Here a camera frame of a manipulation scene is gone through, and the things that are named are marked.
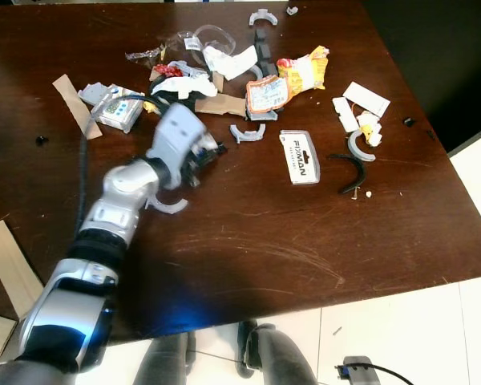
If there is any red wrapper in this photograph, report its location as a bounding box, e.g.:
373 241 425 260
150 63 185 81

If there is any black plastic clip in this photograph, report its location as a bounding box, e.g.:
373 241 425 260
253 26 278 78

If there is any grey robot left leg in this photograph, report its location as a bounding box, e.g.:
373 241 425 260
132 330 197 385

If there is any clear plastic packaging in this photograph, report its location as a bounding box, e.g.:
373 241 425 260
126 24 237 67

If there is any black floor cable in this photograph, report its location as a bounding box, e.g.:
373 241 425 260
367 364 415 385

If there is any flat white paper scrap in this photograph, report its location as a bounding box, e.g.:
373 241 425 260
152 74 218 99

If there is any crumpled yellow white wrapper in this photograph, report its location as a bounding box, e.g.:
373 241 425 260
358 112 384 148

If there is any brown tape strip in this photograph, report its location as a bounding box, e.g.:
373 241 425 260
52 74 103 140

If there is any black curved plastic strip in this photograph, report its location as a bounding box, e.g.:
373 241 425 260
327 152 369 196

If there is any orange white snack wrapper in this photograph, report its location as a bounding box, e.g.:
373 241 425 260
246 75 291 116

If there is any brown cardboard piece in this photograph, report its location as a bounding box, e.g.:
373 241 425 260
194 93 248 119

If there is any yellow snack bag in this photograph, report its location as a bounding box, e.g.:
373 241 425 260
277 46 331 98

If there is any long cardboard strip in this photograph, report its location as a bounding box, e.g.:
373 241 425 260
0 221 46 318

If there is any white device with blue buttons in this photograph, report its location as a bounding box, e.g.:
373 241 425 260
79 83 146 135

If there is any grey device with blue plug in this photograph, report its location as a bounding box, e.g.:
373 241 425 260
337 355 382 385

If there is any white printed rectangular box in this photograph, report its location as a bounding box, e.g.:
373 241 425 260
279 129 321 186

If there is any white rectangular card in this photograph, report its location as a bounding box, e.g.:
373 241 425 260
342 81 391 119

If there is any crumpled white paper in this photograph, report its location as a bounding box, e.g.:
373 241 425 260
202 45 260 81

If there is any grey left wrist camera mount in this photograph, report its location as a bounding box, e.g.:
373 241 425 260
148 103 209 191

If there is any small white paper piece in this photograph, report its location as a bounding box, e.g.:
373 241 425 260
332 97 360 134

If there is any grey robot leg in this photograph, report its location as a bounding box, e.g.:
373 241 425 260
239 321 318 385
132 330 197 385

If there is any grey curved plastic clip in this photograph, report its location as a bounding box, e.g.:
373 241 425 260
144 192 190 217
229 123 267 146
346 130 378 164
249 8 280 27

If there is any dark cabinet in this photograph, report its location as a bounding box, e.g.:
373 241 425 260
361 0 481 155

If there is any grey robot right leg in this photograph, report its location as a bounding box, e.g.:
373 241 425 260
239 321 318 385

